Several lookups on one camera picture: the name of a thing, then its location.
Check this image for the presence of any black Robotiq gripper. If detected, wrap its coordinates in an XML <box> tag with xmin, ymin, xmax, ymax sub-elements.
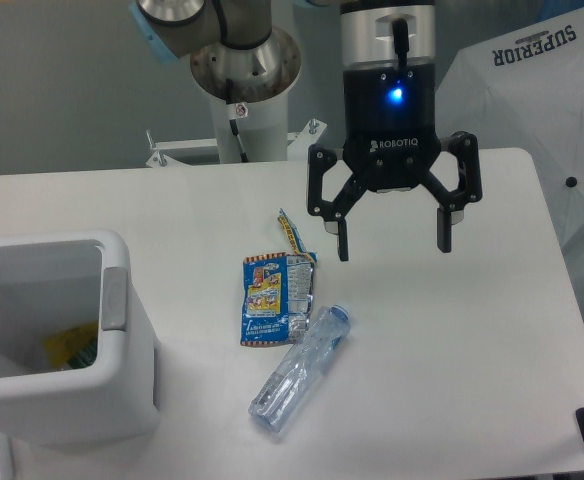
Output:
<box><xmin>306</xmin><ymin>1</ymin><xmax>482</xmax><ymax>262</ymax></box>

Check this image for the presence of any blue snack wrapper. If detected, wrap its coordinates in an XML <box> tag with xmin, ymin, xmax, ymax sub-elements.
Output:
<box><xmin>240</xmin><ymin>210</ymin><xmax>317</xmax><ymax>347</ymax></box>

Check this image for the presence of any crushed clear plastic bottle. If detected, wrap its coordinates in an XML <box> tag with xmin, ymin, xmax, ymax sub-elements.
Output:
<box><xmin>248</xmin><ymin>304</ymin><xmax>351</xmax><ymax>434</ymax></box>

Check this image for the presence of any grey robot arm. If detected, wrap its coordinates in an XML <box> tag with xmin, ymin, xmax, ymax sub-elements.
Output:
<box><xmin>130</xmin><ymin>1</ymin><xmax>482</xmax><ymax>260</ymax></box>

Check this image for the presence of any yellow trash in bin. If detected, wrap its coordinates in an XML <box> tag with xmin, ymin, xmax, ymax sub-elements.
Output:
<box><xmin>43</xmin><ymin>322</ymin><xmax>99</xmax><ymax>369</ymax></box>

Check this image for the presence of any white trash can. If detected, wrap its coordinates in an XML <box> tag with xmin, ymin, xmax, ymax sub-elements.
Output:
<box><xmin>0</xmin><ymin>231</ymin><xmax>159</xmax><ymax>445</ymax></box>

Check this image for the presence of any white Superior umbrella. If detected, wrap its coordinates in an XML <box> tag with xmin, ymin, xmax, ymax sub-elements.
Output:
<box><xmin>436</xmin><ymin>7</ymin><xmax>584</xmax><ymax>244</ymax></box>

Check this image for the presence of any white metal base bracket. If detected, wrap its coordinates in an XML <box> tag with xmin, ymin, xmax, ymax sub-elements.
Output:
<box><xmin>144</xmin><ymin>118</ymin><xmax>328</xmax><ymax>169</ymax></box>

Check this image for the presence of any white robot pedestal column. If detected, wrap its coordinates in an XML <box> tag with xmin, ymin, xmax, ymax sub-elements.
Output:
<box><xmin>209</xmin><ymin>93</ymin><xmax>288</xmax><ymax>164</ymax></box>

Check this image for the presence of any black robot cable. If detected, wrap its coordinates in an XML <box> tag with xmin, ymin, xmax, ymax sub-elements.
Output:
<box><xmin>225</xmin><ymin>78</ymin><xmax>249</xmax><ymax>164</ymax></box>

